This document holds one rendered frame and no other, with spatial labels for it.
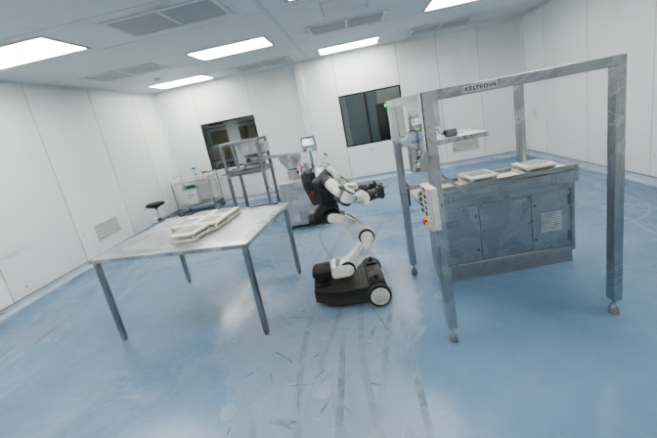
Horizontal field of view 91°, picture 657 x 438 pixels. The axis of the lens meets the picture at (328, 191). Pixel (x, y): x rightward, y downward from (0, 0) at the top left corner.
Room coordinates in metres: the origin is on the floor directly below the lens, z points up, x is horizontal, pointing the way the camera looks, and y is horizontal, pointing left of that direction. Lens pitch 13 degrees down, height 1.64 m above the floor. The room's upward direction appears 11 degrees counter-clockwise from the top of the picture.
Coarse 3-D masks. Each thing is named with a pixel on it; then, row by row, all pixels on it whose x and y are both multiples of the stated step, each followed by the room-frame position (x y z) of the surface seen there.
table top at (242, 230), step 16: (256, 208) 3.41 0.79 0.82; (272, 208) 3.28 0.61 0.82; (160, 224) 3.54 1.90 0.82; (176, 224) 3.40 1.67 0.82; (224, 224) 3.03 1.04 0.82; (240, 224) 2.92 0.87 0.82; (256, 224) 2.82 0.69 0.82; (128, 240) 3.13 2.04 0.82; (144, 240) 3.02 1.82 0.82; (160, 240) 2.90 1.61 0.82; (208, 240) 2.62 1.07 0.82; (224, 240) 2.54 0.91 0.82; (240, 240) 2.47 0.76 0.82; (96, 256) 2.77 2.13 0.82; (112, 256) 2.67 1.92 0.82; (128, 256) 2.59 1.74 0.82; (144, 256) 2.56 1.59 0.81; (160, 256) 2.52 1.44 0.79
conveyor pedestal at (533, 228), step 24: (528, 192) 2.60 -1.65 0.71; (552, 192) 2.60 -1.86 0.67; (456, 216) 2.62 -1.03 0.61; (480, 216) 2.62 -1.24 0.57; (504, 216) 2.61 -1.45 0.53; (528, 216) 2.61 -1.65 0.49; (552, 216) 2.60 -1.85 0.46; (432, 240) 2.74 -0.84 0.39; (456, 240) 2.62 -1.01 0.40; (480, 240) 2.62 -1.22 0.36; (504, 240) 2.61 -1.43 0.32; (528, 240) 2.61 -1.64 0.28; (552, 240) 2.60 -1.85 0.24; (456, 264) 2.62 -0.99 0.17; (480, 264) 2.61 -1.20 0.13; (504, 264) 2.62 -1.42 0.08; (528, 264) 2.62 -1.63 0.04
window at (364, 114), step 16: (352, 96) 7.59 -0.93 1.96; (368, 96) 7.55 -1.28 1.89; (384, 96) 7.51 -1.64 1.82; (400, 96) 7.47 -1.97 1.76; (352, 112) 7.60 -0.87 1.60; (368, 112) 7.56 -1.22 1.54; (384, 112) 7.52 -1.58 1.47; (352, 128) 7.61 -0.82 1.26; (368, 128) 7.57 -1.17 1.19; (384, 128) 7.52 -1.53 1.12; (352, 144) 7.62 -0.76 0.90
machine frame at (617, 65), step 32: (576, 64) 1.87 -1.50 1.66; (608, 64) 1.87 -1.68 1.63; (448, 96) 1.89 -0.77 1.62; (608, 96) 1.92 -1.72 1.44; (608, 128) 1.92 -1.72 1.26; (608, 160) 1.92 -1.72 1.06; (608, 192) 1.91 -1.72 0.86; (608, 224) 1.91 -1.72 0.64; (448, 256) 1.90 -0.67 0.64; (608, 256) 1.91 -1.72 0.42; (448, 288) 1.90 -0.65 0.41; (608, 288) 1.91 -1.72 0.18; (448, 320) 1.90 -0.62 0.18
